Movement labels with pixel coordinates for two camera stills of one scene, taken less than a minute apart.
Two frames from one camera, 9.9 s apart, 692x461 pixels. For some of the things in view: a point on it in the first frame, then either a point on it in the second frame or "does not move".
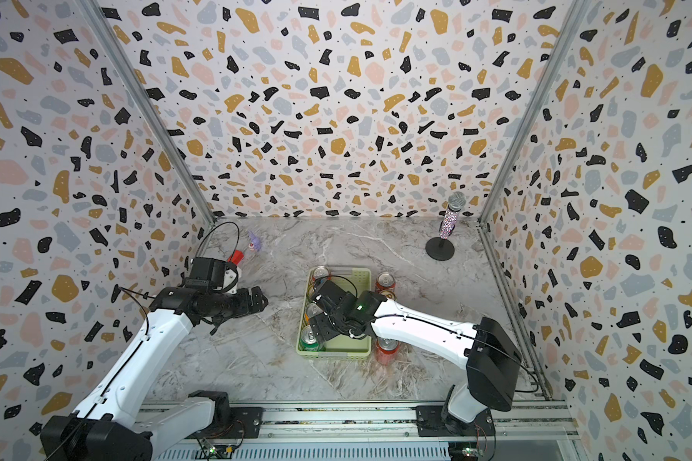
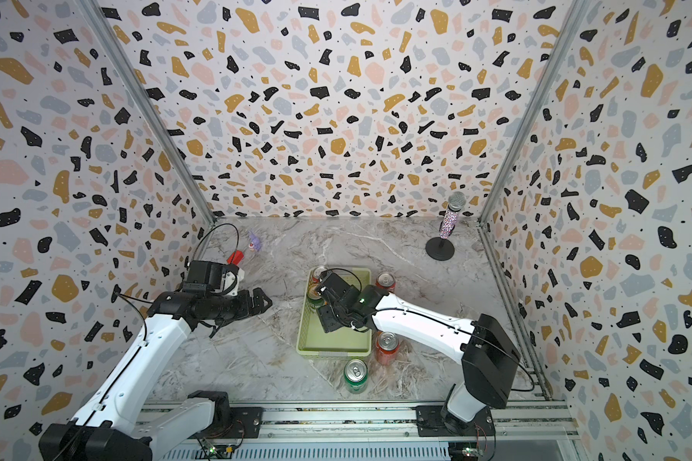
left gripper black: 245,305 does not move
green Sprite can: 308,341 to 356,376
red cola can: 385,281 does not move
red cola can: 386,351 does not move
